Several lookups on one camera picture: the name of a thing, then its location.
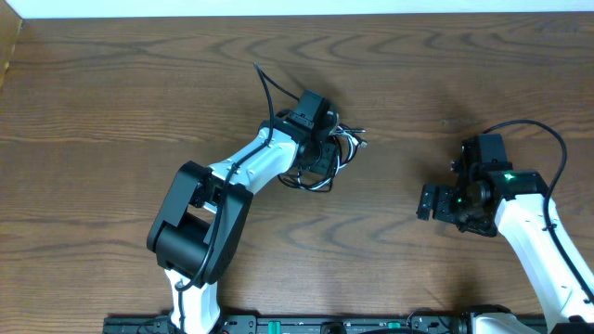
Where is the black usb cable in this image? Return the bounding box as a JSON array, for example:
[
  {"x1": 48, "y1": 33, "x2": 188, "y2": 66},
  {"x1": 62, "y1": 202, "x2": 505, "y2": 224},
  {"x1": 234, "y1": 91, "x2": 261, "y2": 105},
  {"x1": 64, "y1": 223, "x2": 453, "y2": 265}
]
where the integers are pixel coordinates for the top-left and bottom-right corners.
[{"x1": 277, "y1": 123, "x2": 368, "y2": 192}]

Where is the white usb cable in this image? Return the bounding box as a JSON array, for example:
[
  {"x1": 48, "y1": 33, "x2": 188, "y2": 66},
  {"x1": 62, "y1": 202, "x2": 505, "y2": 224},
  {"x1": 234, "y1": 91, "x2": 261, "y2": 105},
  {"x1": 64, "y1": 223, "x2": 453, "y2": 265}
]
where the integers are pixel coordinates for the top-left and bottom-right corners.
[{"x1": 296, "y1": 134, "x2": 363, "y2": 191}]

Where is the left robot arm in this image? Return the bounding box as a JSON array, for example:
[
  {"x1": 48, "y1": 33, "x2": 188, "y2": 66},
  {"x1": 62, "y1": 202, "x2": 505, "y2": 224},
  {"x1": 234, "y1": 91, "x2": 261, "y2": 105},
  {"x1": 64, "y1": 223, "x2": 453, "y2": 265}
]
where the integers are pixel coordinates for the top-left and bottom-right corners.
[{"x1": 147, "y1": 90, "x2": 339, "y2": 333}]

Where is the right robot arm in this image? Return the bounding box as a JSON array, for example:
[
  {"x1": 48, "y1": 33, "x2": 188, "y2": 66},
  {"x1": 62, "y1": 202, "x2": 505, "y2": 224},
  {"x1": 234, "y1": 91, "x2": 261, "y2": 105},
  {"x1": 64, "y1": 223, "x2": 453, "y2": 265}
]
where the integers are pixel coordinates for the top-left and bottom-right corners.
[{"x1": 417, "y1": 134, "x2": 593, "y2": 333}]

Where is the cardboard side panel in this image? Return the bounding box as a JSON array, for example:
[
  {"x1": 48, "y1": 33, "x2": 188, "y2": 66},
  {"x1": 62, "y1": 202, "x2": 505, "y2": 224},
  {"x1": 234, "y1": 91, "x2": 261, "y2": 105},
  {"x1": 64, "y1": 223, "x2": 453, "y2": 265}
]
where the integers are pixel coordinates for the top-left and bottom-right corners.
[{"x1": 0, "y1": 0, "x2": 22, "y2": 85}]

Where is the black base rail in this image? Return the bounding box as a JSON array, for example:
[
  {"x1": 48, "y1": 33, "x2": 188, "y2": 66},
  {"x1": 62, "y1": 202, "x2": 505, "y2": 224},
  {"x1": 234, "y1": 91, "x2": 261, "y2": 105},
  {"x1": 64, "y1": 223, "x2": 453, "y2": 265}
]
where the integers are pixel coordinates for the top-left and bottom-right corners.
[{"x1": 102, "y1": 313, "x2": 473, "y2": 334}]

